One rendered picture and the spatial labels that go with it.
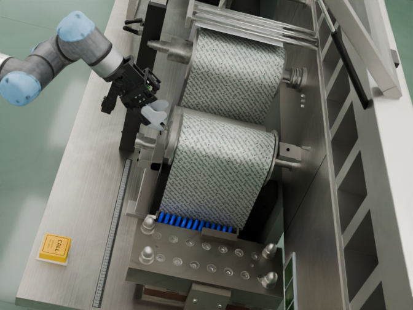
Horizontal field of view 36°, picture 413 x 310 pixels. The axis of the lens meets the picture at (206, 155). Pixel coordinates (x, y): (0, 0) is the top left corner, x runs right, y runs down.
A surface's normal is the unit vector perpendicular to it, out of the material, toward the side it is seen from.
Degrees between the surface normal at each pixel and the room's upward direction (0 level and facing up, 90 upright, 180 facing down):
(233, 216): 90
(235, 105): 92
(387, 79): 90
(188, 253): 0
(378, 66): 90
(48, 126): 0
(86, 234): 0
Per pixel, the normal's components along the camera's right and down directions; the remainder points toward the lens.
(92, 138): 0.24, -0.69
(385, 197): -0.97, -0.22
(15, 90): -0.33, 0.60
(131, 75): -0.07, 0.69
